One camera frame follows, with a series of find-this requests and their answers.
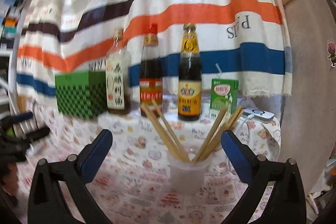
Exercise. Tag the green checkered box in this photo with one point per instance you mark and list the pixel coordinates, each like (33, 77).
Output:
(78, 95)

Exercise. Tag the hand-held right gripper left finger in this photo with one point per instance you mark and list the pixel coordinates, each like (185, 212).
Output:
(97, 153)

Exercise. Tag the bear print cloth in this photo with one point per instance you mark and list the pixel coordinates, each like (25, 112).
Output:
(136, 140)

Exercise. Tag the striped backdrop cloth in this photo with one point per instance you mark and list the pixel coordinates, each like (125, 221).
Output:
(170, 8)

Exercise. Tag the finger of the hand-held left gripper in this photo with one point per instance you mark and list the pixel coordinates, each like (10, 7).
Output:
(38, 133)
(23, 117)

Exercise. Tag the beige cabinet side panel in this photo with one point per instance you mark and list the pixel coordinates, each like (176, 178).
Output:
(307, 82)

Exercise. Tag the cartoon wall sticker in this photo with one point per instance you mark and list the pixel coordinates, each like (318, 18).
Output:
(331, 52)

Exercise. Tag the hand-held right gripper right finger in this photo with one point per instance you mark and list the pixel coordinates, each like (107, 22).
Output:
(236, 155)

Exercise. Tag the green milk carton with straw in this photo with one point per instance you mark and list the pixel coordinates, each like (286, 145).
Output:
(223, 95)

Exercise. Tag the clear cooking wine bottle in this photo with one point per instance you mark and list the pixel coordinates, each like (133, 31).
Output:
(116, 87)

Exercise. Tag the red cap sauce bottle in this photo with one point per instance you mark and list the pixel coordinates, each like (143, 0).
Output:
(151, 77)

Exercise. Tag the red print tablecloth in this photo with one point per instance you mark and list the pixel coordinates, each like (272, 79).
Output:
(141, 197)

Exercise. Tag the yellow label dark sauce bottle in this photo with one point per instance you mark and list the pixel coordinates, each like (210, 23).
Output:
(189, 87)

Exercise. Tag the wooden chopstick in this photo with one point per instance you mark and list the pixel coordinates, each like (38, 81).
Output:
(221, 133)
(170, 130)
(210, 134)
(162, 133)

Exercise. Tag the translucent plastic cup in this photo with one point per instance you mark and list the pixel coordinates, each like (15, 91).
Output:
(189, 176)

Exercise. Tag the white power bank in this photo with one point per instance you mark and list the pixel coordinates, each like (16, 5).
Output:
(260, 115)

